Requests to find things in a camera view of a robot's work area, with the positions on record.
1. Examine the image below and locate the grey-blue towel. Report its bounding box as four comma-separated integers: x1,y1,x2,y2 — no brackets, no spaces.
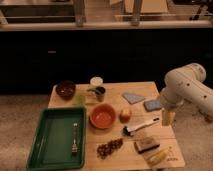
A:
122,92,145,105

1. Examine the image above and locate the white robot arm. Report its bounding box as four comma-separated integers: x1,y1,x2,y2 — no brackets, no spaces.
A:
159,63,213,126

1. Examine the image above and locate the red orange bowl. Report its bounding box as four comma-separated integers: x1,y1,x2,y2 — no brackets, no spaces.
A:
89,104,116,129

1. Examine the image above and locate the dark brown bowl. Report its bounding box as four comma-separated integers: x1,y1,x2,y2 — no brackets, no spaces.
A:
55,80,76,100

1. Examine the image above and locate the blue sponge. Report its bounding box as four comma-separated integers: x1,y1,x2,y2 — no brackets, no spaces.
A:
144,100,162,112

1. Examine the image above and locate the yellow corn cob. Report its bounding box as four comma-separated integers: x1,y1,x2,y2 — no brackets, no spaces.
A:
147,148,170,165

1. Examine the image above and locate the wooden table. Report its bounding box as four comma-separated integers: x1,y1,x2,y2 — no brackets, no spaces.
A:
47,81,186,171

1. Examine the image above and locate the bunch of dark grapes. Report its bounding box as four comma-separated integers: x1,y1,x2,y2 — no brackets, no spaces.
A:
97,138,123,159

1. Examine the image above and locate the dark green cup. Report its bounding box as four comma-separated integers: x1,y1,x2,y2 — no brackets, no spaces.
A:
89,86,106,102

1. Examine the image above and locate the light green small object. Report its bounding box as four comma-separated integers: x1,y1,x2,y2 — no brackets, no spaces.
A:
73,94,86,106

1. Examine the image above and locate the metal fork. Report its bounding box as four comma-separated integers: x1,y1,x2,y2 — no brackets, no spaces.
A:
71,123,78,154

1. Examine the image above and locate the green plastic tray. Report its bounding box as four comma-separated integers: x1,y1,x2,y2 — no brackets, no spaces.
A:
26,107,87,171

